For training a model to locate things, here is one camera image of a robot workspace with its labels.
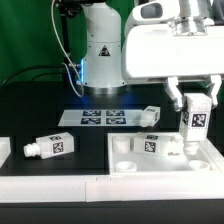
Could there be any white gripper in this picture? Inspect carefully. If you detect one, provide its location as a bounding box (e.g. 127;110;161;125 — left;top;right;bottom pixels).
122;0;224;112

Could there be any white cable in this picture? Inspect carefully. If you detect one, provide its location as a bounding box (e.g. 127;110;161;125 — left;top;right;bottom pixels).
50;0;85;98

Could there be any white U-shaped fence wall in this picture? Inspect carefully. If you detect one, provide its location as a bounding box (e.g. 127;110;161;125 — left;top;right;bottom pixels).
0;134;224;204

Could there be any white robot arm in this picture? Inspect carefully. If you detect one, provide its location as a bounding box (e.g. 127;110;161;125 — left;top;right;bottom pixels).
80;0;224;111

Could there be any black cable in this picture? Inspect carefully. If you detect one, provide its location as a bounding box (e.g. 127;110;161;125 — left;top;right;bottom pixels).
0;64;81;88

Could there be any AprilTag sheet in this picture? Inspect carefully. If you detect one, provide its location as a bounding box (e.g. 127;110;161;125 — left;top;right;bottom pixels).
59;109;141;127

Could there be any black camera stand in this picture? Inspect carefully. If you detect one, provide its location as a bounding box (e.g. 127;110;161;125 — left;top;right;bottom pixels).
51;0;82;72

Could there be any white square tabletop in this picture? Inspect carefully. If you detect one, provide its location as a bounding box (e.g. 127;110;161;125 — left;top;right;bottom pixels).
108;132;224;176

